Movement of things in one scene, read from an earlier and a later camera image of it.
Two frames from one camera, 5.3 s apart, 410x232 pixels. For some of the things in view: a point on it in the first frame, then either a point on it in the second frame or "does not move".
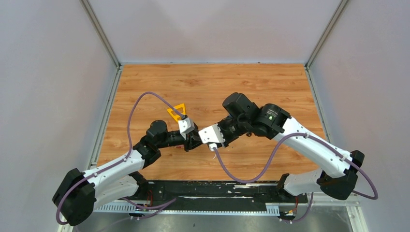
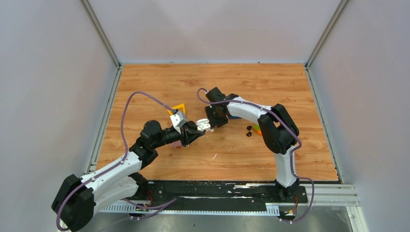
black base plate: [158, 192] does not move
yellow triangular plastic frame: [178, 117] does not move
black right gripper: [227, 139] to [212, 122]
